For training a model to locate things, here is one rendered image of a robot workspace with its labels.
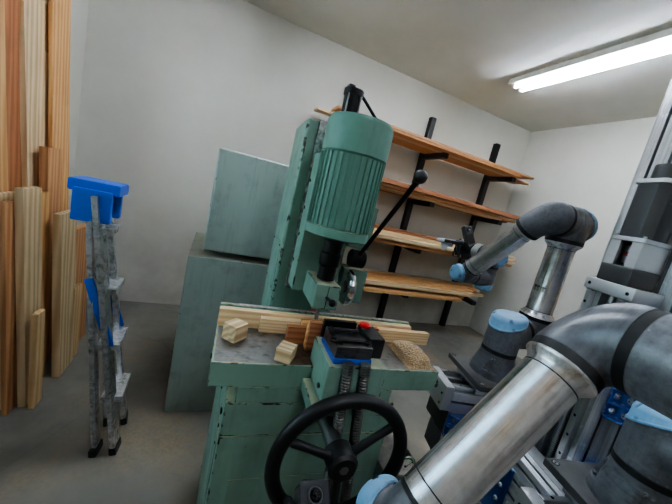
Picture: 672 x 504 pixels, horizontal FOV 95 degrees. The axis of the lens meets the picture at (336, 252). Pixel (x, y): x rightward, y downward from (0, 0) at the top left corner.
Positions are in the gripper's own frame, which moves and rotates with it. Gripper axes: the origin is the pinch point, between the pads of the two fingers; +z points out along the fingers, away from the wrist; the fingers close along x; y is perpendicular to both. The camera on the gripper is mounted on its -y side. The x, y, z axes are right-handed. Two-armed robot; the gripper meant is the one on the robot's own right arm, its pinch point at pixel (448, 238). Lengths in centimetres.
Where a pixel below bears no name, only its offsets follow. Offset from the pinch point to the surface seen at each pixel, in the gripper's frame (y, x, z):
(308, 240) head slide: -4, -88, -42
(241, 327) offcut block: 15, -107, -56
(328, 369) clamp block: 16, -91, -76
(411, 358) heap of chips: 24, -62, -66
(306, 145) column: -32, -88, -32
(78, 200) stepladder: -7, -160, 7
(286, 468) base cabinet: 50, -96, -67
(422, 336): 24, -50, -53
